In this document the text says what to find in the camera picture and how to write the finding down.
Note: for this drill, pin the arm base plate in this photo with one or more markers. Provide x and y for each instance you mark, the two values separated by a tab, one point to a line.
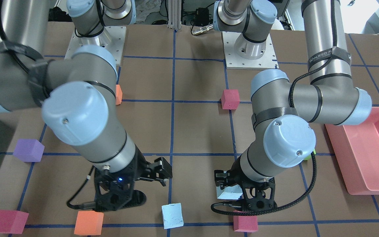
242	54
112	39

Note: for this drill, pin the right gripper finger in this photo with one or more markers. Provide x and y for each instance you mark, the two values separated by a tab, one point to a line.
132	198

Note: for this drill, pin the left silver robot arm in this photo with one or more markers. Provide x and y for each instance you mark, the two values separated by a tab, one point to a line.
283	111

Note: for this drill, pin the aluminium frame post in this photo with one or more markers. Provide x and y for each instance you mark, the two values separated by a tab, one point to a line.
174	19

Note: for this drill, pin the orange foam block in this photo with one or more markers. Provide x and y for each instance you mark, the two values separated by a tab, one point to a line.
118	95
89	223

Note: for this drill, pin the green foam block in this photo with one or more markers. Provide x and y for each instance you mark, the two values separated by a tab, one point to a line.
310	156

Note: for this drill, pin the pink foam block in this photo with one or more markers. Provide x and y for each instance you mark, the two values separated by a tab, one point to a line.
230	99
245	224
12	221

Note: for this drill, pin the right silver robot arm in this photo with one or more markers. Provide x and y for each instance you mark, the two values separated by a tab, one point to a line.
77	102

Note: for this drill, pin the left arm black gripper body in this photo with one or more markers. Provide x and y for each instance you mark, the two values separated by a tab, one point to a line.
235	171

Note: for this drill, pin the pink foam block far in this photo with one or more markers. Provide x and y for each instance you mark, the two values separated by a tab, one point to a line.
245	224

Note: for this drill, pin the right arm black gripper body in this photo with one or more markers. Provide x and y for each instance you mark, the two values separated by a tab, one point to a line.
139	163

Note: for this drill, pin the pink plastic tray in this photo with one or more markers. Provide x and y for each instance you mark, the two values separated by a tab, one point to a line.
357	152

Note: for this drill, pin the pink foam block near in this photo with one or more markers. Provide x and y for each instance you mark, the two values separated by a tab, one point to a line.
230	99

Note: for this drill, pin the light blue foam block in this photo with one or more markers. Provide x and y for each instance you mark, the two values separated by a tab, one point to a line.
229	193

